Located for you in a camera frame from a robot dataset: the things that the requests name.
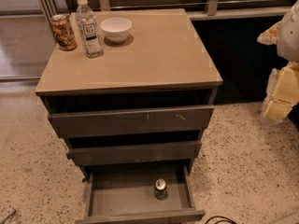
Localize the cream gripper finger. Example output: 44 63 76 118
261 63 299 123
257 21 280 45

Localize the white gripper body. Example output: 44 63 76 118
277 0 299 62

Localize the green soda can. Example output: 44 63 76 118
154 178 167 200

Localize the grey drawer cabinet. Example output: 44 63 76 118
34 8 223 224

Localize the middle grey drawer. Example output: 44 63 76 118
68 141 201 166

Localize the grey drawer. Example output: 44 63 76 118
68 141 201 166
75 161 205 224
49 105 213 138

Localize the bottom grey drawer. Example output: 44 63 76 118
75 161 205 224

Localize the brown patterned drink can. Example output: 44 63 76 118
50 14 77 50

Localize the top grey drawer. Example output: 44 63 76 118
49 105 213 138

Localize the white ceramic bowl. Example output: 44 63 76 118
100 18 132 43

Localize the clear plastic water bottle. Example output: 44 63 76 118
75 0 103 58

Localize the grey metal rod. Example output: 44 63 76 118
0 209 16 224

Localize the black cable on floor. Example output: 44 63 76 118
204 215 238 224

